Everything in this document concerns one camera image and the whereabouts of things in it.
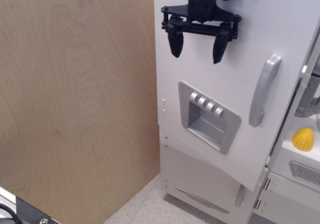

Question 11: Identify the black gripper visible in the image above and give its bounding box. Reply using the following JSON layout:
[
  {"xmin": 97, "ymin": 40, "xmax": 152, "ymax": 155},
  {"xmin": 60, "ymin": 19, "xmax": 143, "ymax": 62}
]
[{"xmin": 161, "ymin": 0, "xmax": 242, "ymax": 64}]

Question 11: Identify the white fridge door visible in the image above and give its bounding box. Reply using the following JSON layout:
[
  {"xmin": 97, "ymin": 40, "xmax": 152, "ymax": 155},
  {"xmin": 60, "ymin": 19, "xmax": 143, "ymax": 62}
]
[{"xmin": 154, "ymin": 0, "xmax": 320, "ymax": 190}]

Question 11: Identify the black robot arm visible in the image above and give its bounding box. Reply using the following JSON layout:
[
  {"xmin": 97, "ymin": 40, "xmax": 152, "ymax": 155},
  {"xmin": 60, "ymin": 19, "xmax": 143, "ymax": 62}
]
[{"xmin": 161, "ymin": 0, "xmax": 242, "ymax": 64}]

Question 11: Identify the white toy fridge cabinet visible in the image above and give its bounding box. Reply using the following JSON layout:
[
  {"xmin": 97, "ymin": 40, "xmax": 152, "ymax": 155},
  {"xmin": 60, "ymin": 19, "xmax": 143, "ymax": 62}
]
[{"xmin": 159, "ymin": 29, "xmax": 320, "ymax": 223}]

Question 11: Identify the grey ice dispenser panel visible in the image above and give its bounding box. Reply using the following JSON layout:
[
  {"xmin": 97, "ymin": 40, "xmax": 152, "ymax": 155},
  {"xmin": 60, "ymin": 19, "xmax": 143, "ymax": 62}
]
[{"xmin": 178, "ymin": 81, "xmax": 242, "ymax": 155}]

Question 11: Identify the grey toy faucet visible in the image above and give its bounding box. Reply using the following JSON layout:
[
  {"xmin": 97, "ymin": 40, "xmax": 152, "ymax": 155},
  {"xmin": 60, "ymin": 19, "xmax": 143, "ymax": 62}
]
[{"xmin": 294, "ymin": 58, "xmax": 320, "ymax": 118}]

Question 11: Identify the light wooden panel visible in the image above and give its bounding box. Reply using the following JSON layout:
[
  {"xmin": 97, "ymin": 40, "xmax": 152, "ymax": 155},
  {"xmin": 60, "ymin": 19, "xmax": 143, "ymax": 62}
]
[{"xmin": 0, "ymin": 0, "xmax": 160, "ymax": 223}]

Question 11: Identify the yellow toy corn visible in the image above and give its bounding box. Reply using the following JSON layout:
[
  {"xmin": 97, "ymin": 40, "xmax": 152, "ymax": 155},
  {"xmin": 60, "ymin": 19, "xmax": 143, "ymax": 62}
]
[{"xmin": 292, "ymin": 127, "xmax": 314, "ymax": 151}]

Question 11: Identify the white lower freezer door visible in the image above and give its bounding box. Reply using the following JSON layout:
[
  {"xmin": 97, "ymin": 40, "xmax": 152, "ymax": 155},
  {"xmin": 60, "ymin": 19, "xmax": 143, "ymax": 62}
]
[{"xmin": 160, "ymin": 146, "xmax": 260, "ymax": 223}]

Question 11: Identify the white toy kitchen counter unit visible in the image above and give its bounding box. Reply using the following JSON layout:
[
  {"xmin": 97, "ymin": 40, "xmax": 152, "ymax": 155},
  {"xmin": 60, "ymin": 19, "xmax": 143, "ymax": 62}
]
[{"xmin": 250, "ymin": 115, "xmax": 320, "ymax": 223}]

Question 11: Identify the grey fridge door handle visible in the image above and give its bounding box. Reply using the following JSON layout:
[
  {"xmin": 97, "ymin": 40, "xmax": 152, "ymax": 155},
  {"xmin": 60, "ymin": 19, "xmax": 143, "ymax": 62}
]
[{"xmin": 249, "ymin": 55, "xmax": 282, "ymax": 127}]

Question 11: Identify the grey lower door handle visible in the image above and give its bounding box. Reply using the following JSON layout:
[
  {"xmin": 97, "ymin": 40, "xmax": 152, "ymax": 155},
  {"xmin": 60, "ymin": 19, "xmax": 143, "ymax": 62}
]
[{"xmin": 234, "ymin": 184, "xmax": 246, "ymax": 207}]

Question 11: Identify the black robot base with cable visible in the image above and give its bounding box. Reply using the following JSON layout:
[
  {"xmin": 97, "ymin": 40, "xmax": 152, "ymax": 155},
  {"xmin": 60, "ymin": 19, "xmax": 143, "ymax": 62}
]
[{"xmin": 0, "ymin": 187, "xmax": 60, "ymax": 224}]

